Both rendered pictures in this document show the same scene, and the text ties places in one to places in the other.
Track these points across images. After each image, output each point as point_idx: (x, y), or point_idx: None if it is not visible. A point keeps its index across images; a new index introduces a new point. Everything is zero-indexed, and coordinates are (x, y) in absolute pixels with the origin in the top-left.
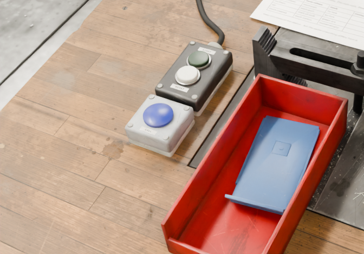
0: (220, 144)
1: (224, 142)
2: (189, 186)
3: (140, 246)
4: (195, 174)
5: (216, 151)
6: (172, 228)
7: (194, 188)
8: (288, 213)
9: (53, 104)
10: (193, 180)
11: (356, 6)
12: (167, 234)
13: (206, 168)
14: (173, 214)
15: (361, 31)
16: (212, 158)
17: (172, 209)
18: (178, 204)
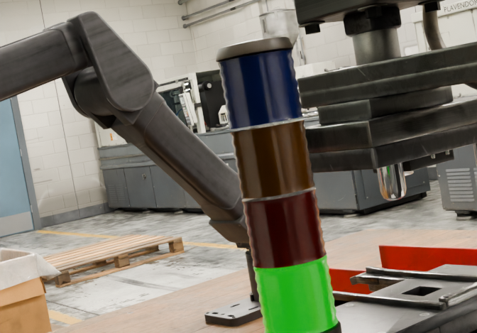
0: (461, 257)
1: (468, 261)
2: (412, 247)
3: None
4: (421, 246)
5: (453, 256)
6: (387, 263)
7: (418, 258)
8: (354, 273)
9: None
10: (417, 247)
11: None
12: (380, 260)
13: (436, 258)
14: (389, 249)
15: None
16: (446, 258)
17: (390, 245)
18: (396, 247)
